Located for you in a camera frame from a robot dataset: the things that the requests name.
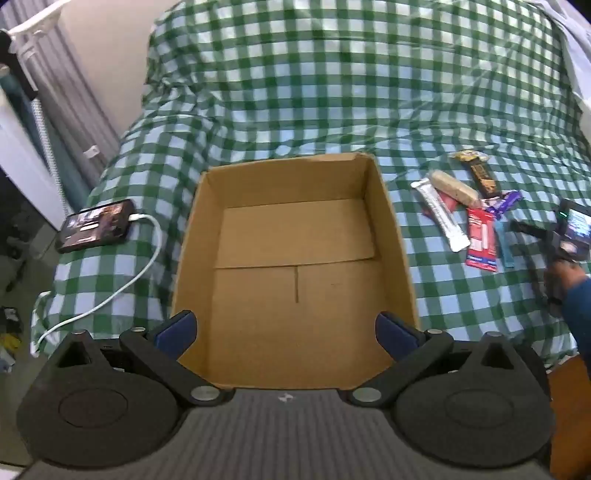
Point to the white door frame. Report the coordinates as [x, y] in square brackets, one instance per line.
[23, 161]

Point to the teal snack bar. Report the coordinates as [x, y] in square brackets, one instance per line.
[504, 244]

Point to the silver foil snack bar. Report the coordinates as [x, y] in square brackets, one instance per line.
[443, 217]

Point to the beige nougat bar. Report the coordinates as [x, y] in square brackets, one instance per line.
[455, 187]

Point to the person's right hand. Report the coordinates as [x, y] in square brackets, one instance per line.
[563, 281]

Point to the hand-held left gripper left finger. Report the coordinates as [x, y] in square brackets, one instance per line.
[178, 334]

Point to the red white blue wafer packet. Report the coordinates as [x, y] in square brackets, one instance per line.
[482, 240]

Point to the black smartphone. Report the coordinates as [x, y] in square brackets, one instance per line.
[94, 225]

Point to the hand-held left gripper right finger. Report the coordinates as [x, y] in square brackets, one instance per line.
[395, 337]

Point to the plain red snack bar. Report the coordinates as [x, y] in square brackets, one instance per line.
[449, 203]

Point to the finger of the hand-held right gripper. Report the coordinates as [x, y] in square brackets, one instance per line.
[531, 230]
[542, 288]

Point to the dark brown chocolate bar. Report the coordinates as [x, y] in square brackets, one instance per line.
[485, 177]

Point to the purple chocolate bar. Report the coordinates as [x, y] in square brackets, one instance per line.
[503, 203]

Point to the grey curtain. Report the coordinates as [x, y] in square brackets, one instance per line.
[74, 83]

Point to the gold snack packet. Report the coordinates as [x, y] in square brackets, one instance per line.
[468, 156]

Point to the green checked blanket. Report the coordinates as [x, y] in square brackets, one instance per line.
[323, 92]

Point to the brown cardboard box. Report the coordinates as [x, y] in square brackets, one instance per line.
[295, 258]

